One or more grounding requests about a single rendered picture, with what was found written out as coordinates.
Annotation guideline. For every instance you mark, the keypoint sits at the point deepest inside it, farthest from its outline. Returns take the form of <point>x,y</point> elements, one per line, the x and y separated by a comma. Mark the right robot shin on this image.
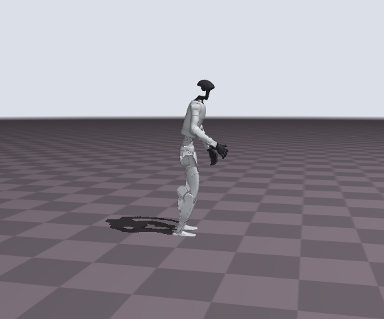
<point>186,211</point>

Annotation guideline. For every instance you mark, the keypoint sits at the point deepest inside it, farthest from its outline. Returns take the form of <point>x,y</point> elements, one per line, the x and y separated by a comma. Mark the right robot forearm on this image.
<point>204,138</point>

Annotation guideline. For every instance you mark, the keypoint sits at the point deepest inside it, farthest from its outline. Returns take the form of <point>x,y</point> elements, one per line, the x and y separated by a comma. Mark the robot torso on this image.
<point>187,143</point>

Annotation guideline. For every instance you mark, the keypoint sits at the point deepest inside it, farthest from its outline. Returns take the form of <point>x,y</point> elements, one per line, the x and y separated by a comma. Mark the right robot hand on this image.
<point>221,150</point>

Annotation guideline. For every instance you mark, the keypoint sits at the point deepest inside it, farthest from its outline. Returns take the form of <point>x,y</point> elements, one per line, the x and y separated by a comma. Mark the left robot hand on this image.
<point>213,155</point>

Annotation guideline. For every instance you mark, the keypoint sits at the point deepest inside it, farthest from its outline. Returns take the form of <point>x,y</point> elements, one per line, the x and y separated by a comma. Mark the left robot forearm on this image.
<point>206,146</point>

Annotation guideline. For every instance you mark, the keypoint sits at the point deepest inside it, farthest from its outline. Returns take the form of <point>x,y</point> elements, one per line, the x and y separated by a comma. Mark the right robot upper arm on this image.
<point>195,111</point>

